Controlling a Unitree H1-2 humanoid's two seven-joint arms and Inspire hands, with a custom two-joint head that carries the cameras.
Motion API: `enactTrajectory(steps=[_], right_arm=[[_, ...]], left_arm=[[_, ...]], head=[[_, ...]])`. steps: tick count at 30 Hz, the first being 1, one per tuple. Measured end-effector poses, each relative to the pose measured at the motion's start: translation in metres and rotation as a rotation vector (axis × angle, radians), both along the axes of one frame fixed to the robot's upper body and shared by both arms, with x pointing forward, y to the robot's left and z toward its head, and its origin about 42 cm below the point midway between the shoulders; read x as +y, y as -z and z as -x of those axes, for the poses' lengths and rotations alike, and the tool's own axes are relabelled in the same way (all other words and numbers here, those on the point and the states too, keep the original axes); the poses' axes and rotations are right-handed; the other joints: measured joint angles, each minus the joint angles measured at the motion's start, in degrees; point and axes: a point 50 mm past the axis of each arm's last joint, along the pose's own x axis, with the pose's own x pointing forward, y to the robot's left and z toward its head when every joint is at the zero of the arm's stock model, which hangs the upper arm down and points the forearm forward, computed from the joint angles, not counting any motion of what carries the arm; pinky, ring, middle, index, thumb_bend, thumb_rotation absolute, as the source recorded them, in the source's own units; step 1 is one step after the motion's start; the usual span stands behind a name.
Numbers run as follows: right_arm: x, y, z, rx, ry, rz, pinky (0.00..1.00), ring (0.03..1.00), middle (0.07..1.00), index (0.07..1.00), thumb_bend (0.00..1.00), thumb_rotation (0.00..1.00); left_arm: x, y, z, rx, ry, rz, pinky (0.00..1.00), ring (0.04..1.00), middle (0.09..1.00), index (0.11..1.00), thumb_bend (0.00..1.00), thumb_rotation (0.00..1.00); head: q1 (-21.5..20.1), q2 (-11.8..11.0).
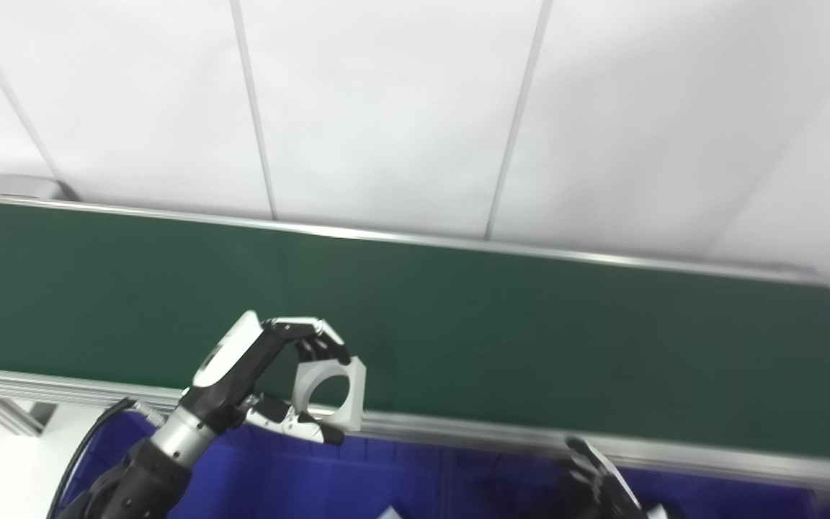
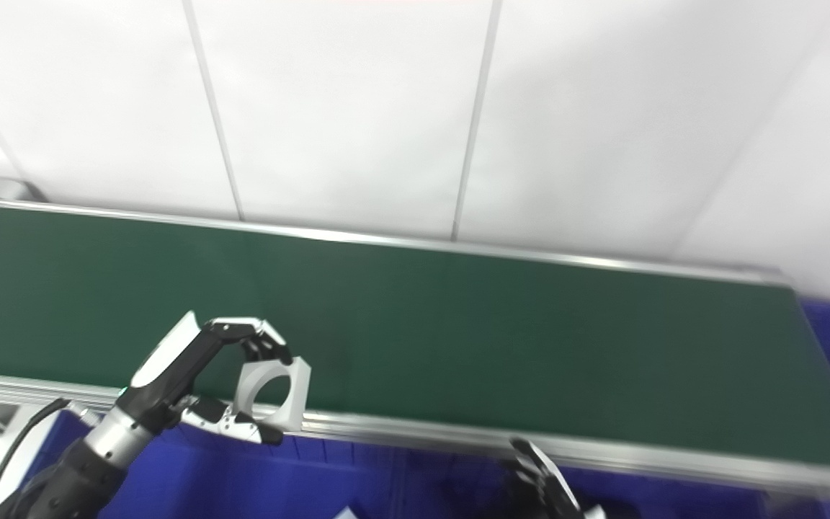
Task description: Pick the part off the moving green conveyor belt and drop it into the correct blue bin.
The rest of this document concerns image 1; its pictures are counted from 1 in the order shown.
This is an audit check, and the aluminium conveyor support leg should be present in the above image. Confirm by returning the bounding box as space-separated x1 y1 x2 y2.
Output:
0 395 57 438

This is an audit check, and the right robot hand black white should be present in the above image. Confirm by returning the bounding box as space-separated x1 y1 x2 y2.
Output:
558 436 669 519

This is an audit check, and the green conveyor belt aluminium frame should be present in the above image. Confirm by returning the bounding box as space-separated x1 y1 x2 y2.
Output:
0 193 830 498

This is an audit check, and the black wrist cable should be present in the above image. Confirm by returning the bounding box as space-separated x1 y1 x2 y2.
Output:
46 398 138 519

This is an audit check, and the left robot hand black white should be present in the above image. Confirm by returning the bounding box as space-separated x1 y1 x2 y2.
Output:
183 311 351 445

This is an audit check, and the blue plastic bin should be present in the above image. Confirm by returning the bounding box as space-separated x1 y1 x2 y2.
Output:
62 409 459 519
451 451 826 519

